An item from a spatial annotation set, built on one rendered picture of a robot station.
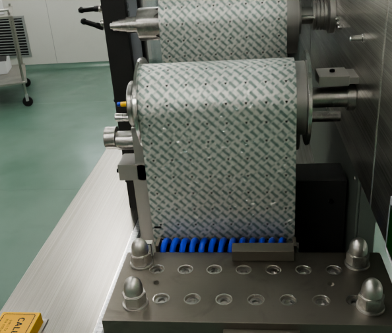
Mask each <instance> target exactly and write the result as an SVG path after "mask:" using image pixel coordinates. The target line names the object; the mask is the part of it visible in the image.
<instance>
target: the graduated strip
mask: <svg viewBox="0 0 392 333"><path fill-rule="evenodd" d="M140 235H141V232H140V227H139V218H137V221H136V223H135V226H134V228H133V231H132V233H131V236H130V238H129V241H128V243H127V246H126V248H125V252H124V253H123V256H122V259H121V262H120V263H119V267H118V269H117V272H116V274H115V277H114V280H113V281H112V285H111V287H110V290H109V292H108V295H107V297H106V300H105V302H104V305H103V307H102V310H101V312H100V315H99V317H98V320H97V323H96V326H95V327H94V330H93V333H104V329H103V326H102V318H103V316H104V313H105V311H106V308H107V306H108V303H109V300H110V297H111V295H112V292H113V290H114V287H115V284H116V281H117V279H118V276H119V273H120V271H121V268H122V266H123V263H124V261H125V258H126V256H127V253H128V252H131V244H132V242H133V241H134V240H135V239H137V238H140Z"/></svg>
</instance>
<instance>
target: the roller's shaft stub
mask: <svg viewBox="0 0 392 333"><path fill-rule="evenodd" d="M312 92H313V108H332V107H345V109H346V110H347V111H350V110H354V109H355V108H356V99H357V93H356V84H349V86H341V87H312Z"/></svg>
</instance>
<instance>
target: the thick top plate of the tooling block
mask: <svg viewBox="0 0 392 333"><path fill-rule="evenodd" d="M152 259H153V265H152V266H151V267H149V268H147V269H145V270H134V269H133V268H132V267H131V266H130V261H131V257H130V252H128V253H127V256H126V258H125V261H124V263H123V266H122V268H121V271H120V273H119V276H118V279H117V281H116V284H115V287H114V290H113V292H112V295H111V297H110V300H109V303H108V306H107V308H106V311H105V313H104V316H103V318H102V326H103V329H104V333H223V330H224V329H250V330H299V331H300V333H392V283H391V279H390V277H389V274H388V272H387V269H386V267H385V264H384V262H383V259H382V257H381V254H380V252H370V259H369V262H370V267H369V268H368V269H367V270H365V271H360V272H359V271H354V270H351V269H349V268H347V267H346V266H345V264H344V260H345V259H346V252H295V253H294V261H232V253H231V252H154V255H153V256H152ZM130 276H136V277H138V278H139V279H140V280H141V282H142V285H143V288H144V290H145V291H146V296H147V298H148V305H147V307H146V308H145V309H143V310H142V311H139V312H136V313H130V312H127V311H126V310H124V308H123V305H122V303H123V296H122V291H123V284H124V282H125V280H126V279H127V278H128V277H130ZM368 278H376V279H378V280H379V281H380V282H381V284H382V287H383V294H385V300H384V305H385V311H384V313H383V314H381V315H379V316H368V315H366V314H363V313H361V312H360V311H359V310H358V309H357V308H356V302H357V300H358V294H359V292H360V290H361V288H362V284H363V282H364V281H365V280H366V279H368Z"/></svg>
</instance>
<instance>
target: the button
mask: <svg viewBox="0 0 392 333"><path fill-rule="evenodd" d="M42 324H43V320H42V315H41V313H25V312H3V313H2V314H1V316H0V333H38V331H39V329H40V328H41V326H42Z"/></svg>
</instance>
